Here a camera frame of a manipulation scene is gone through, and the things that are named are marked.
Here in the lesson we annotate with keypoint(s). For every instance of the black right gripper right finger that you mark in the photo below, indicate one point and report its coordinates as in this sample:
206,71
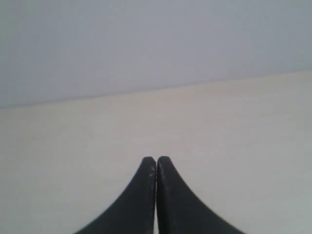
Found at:
179,210

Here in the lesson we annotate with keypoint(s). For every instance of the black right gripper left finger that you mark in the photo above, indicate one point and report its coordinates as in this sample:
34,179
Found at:
133,212

